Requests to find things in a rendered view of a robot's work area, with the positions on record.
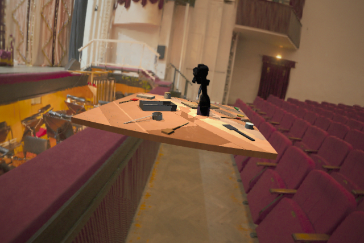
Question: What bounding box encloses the brown wooden board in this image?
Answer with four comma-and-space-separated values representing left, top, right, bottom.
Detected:
181, 102, 220, 109

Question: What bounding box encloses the dark grey saucepan with long handle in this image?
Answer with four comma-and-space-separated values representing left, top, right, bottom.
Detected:
151, 112, 163, 120

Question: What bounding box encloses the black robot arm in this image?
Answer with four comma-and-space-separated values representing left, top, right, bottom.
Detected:
193, 64, 210, 113

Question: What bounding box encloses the black spatula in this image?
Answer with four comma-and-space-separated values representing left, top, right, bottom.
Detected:
222, 124, 255, 141

